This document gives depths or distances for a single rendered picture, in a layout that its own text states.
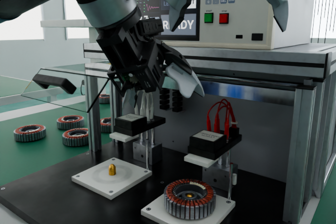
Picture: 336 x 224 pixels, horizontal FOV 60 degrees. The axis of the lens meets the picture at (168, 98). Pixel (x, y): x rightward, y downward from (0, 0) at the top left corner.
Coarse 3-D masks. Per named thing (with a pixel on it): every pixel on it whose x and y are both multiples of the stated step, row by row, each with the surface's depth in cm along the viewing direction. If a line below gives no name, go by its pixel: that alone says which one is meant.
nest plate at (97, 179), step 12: (96, 168) 80; (120, 168) 80; (132, 168) 80; (144, 168) 80; (72, 180) 76; (84, 180) 74; (96, 180) 74; (108, 180) 74; (120, 180) 74; (132, 180) 74; (96, 192) 70; (108, 192) 69; (120, 192) 70
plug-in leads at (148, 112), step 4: (144, 92) 85; (148, 92) 87; (144, 96) 87; (148, 96) 83; (152, 96) 85; (144, 100) 87; (148, 100) 88; (152, 100) 84; (136, 104) 85; (144, 104) 87; (148, 104) 89; (152, 104) 85; (136, 108) 85; (140, 108) 84; (144, 108) 87; (148, 108) 83; (152, 108) 85; (136, 112) 85; (140, 112) 84; (144, 112) 87; (148, 112) 83; (152, 112) 85; (148, 116) 83; (152, 116) 85; (148, 120) 83
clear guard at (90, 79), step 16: (80, 64) 78; (96, 64) 78; (32, 80) 69; (80, 80) 60; (96, 80) 58; (32, 96) 65; (48, 96) 62; (64, 96) 59; (80, 96) 57; (96, 96) 55
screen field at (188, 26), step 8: (168, 16) 73; (184, 16) 70; (192, 16) 69; (168, 24) 74; (184, 24) 71; (192, 24) 69; (168, 32) 74; (176, 32) 73; (184, 32) 71; (192, 32) 70
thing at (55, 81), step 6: (36, 78) 61; (42, 78) 60; (48, 78) 59; (54, 78) 58; (60, 78) 57; (66, 78) 57; (42, 84) 63; (48, 84) 60; (54, 84) 58; (60, 84) 56; (66, 84) 57; (72, 84) 58; (66, 90) 57; (72, 90) 58
